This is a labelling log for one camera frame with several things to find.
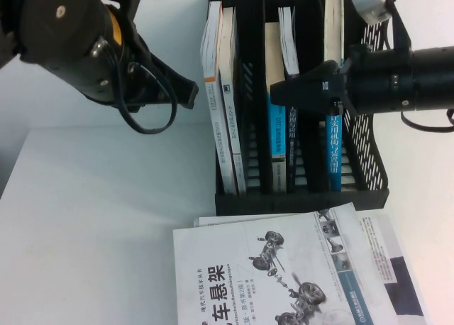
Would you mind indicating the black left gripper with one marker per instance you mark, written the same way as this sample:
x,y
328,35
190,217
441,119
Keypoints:
x,y
142,80

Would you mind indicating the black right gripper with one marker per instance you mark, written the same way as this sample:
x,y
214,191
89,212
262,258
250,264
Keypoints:
x,y
376,80

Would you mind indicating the navy robot book orange swoosh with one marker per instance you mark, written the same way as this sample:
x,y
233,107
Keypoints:
x,y
289,48

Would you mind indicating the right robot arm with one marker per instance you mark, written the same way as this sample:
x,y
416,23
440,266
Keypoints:
x,y
436,78

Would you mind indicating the blue and grey spined book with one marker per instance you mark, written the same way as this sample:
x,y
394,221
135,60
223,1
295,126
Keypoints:
x,y
276,55

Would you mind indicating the white-spined book with orange band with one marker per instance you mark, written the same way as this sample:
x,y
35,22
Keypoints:
x,y
216,126

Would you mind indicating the blue mechanical design book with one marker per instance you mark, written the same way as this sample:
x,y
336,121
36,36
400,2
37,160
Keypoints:
x,y
334,27

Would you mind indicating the white-spined book with cream pages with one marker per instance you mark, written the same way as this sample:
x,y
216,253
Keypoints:
x,y
237,151

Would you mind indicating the black mesh book stand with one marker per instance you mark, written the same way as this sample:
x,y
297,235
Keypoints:
x,y
369,154

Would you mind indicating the white car suspension book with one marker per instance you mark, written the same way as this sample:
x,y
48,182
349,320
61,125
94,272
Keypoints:
x,y
230,268

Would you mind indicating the white book with dark panel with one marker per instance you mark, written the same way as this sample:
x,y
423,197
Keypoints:
x,y
401,286

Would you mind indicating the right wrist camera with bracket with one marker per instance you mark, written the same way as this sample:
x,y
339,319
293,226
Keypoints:
x,y
369,2

